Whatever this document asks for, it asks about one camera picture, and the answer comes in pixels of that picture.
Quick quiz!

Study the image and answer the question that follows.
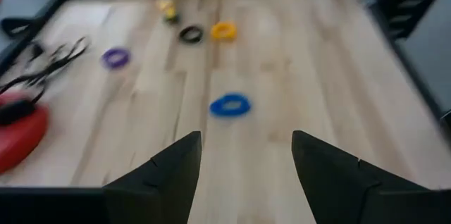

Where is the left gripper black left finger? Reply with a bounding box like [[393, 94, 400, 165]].
[[0, 130, 203, 224]]

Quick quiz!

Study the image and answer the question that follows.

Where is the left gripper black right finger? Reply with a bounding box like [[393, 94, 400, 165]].
[[290, 130, 451, 224]]

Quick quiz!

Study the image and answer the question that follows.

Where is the blue spiral wrist coil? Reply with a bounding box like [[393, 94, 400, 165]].
[[209, 92, 252, 118]]

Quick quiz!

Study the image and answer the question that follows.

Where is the purple spiral wrist coil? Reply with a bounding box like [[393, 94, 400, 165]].
[[101, 46, 132, 70]]

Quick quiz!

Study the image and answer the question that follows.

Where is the black spiral wrist coil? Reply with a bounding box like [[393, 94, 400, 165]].
[[178, 25, 204, 44]]

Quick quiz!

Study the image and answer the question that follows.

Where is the orange spiral wrist coil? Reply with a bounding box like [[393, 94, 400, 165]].
[[210, 21, 237, 41]]

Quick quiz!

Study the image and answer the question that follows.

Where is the yellow crayon pack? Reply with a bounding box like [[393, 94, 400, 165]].
[[156, 0, 180, 24]]

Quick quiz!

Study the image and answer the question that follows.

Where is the red desk lamp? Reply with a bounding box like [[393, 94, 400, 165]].
[[0, 0, 50, 175]]

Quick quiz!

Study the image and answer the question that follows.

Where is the black clamp knob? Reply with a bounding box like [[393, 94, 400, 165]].
[[1, 17, 35, 38]]

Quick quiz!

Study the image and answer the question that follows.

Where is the black lamp power cable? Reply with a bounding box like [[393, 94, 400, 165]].
[[0, 35, 91, 126]]

